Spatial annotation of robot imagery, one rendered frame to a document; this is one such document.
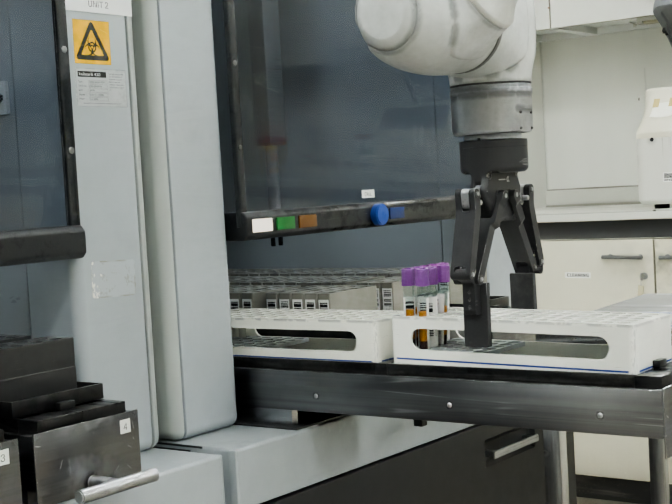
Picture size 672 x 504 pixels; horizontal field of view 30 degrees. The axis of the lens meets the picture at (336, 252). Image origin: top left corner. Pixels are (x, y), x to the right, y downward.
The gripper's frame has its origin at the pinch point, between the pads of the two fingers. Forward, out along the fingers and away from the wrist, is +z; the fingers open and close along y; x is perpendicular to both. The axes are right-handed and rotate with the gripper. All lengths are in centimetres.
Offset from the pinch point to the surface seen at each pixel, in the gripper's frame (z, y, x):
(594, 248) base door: 9, 229, 95
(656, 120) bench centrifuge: -28, 233, 76
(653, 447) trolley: 29, 67, 11
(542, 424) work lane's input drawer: 9.9, -6.8, -8.0
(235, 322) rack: 0.5, -4.8, 35.2
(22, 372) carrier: 1, -42, 32
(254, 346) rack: 3.6, -3.9, 33.1
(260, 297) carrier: -0.7, 11.6, 44.8
